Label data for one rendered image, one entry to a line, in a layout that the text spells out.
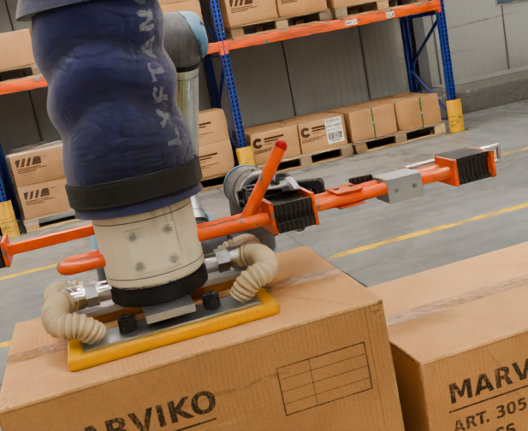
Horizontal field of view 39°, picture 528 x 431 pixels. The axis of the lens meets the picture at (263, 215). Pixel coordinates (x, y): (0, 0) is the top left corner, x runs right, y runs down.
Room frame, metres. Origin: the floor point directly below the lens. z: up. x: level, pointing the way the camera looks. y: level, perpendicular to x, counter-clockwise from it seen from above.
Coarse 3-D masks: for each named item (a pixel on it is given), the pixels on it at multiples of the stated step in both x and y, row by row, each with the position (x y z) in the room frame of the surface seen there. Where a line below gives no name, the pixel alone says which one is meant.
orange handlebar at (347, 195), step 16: (432, 176) 1.32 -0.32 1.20; (448, 176) 1.33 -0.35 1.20; (336, 192) 1.29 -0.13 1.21; (352, 192) 1.29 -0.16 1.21; (368, 192) 1.30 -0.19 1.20; (384, 192) 1.30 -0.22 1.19; (320, 208) 1.28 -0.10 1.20; (336, 208) 1.30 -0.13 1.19; (208, 224) 1.28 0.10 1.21; (224, 224) 1.25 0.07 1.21; (240, 224) 1.25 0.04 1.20; (256, 224) 1.25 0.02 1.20; (32, 240) 1.44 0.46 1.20; (48, 240) 1.45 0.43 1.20; (64, 240) 1.46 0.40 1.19; (80, 256) 1.23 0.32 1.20; (96, 256) 1.20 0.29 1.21; (64, 272) 1.19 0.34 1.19; (80, 272) 1.19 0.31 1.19
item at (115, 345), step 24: (192, 312) 1.16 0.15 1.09; (216, 312) 1.14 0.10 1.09; (240, 312) 1.13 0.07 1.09; (264, 312) 1.13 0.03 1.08; (120, 336) 1.12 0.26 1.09; (144, 336) 1.11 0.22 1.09; (168, 336) 1.10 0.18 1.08; (192, 336) 1.11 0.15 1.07; (72, 360) 1.07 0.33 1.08; (96, 360) 1.08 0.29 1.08
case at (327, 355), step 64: (320, 256) 1.41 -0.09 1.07; (256, 320) 1.13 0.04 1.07; (320, 320) 1.09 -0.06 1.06; (384, 320) 1.11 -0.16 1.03; (64, 384) 1.03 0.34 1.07; (128, 384) 1.02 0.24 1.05; (192, 384) 1.04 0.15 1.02; (256, 384) 1.06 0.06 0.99; (320, 384) 1.09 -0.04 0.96; (384, 384) 1.11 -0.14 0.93
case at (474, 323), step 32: (480, 256) 1.59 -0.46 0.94; (512, 256) 1.55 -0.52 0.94; (384, 288) 1.50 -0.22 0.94; (416, 288) 1.47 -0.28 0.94; (448, 288) 1.43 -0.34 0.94; (480, 288) 1.40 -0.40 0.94; (512, 288) 1.37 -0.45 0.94; (416, 320) 1.30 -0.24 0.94; (448, 320) 1.27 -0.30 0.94; (480, 320) 1.25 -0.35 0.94; (512, 320) 1.22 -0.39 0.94; (416, 352) 1.17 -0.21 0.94; (448, 352) 1.14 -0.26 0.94; (480, 352) 1.15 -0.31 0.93; (512, 352) 1.17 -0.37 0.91; (416, 384) 1.15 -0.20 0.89; (448, 384) 1.14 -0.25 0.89; (480, 384) 1.15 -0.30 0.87; (512, 384) 1.16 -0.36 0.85; (416, 416) 1.17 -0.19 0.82; (448, 416) 1.13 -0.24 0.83; (480, 416) 1.15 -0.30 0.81; (512, 416) 1.16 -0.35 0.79
